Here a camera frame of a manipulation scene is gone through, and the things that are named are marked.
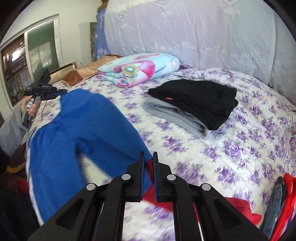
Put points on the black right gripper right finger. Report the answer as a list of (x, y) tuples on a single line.
[(200, 212)]

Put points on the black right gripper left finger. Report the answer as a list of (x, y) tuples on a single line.
[(96, 212)]

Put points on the blue and red pants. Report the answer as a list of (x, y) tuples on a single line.
[(90, 138)]

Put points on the grey sleeved left forearm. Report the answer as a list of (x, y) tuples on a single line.
[(11, 132)]

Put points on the left hand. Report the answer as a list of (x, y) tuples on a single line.
[(33, 109)]

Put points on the brown satin pillow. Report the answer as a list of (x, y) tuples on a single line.
[(78, 75)]

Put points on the blue patterned hanging cloth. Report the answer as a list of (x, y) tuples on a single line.
[(100, 44)]

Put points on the red and blue clothes pile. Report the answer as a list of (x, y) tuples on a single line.
[(281, 208)]

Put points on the purple floral bed quilt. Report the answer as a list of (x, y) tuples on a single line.
[(242, 159)]

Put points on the folded teal floral blanket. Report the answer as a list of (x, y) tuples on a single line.
[(133, 70)]

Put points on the folded grey pants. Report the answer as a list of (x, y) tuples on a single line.
[(181, 118)]

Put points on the folded black pants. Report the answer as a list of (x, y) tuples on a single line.
[(210, 102)]

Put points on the window with white frame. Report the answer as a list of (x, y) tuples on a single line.
[(25, 55)]

